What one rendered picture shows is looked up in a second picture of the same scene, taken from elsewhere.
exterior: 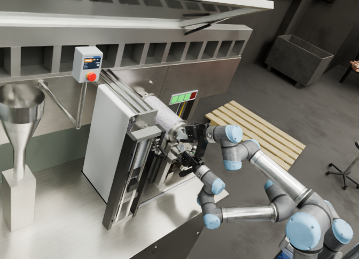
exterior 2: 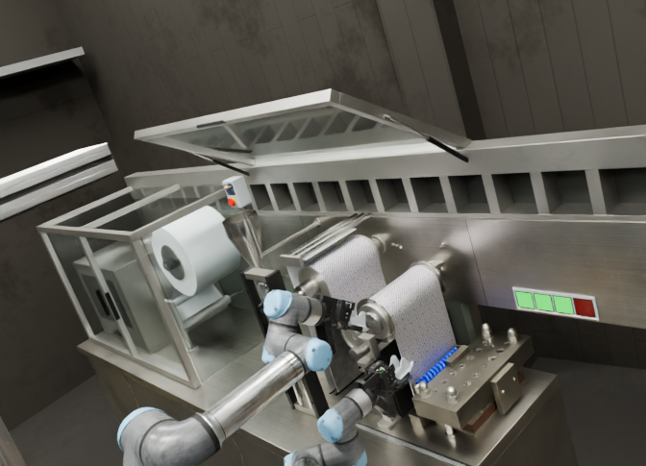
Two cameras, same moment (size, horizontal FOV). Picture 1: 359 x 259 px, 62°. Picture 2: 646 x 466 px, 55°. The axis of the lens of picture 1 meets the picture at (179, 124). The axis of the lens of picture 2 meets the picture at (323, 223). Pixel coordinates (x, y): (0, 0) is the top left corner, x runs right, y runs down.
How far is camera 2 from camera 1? 2.37 m
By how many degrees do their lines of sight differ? 95
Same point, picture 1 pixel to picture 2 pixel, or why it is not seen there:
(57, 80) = (327, 220)
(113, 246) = (271, 420)
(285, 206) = not seen: outside the picture
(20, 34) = (286, 171)
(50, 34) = (304, 170)
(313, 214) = (146, 414)
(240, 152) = (274, 337)
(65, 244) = not seen: hidden behind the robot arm
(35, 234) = not seen: hidden behind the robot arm
